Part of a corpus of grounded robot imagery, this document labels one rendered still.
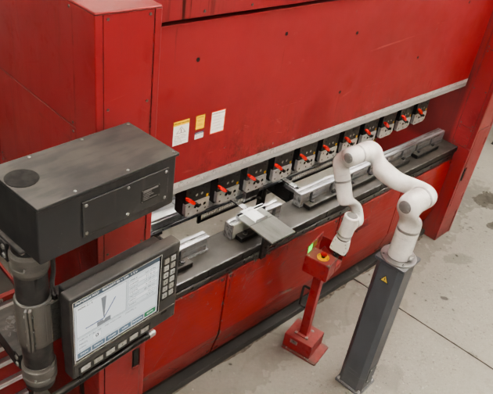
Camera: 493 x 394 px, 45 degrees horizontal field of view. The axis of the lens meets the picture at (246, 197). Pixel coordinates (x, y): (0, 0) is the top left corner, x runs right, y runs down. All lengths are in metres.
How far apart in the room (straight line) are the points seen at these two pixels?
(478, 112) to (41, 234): 3.70
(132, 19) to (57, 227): 0.70
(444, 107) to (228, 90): 2.56
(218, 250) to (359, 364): 1.12
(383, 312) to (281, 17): 1.65
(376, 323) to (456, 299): 1.45
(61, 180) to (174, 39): 0.88
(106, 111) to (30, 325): 0.72
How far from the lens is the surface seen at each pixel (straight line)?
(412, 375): 4.06
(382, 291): 3.28
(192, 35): 2.41
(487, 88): 4.70
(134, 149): 1.84
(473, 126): 4.80
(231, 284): 3.28
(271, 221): 3.23
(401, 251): 3.13
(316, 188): 3.65
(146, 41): 2.01
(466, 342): 4.45
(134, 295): 2.03
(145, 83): 2.07
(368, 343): 3.52
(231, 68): 2.62
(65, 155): 1.81
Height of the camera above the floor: 2.87
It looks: 33 degrees down
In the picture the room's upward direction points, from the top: 9 degrees clockwise
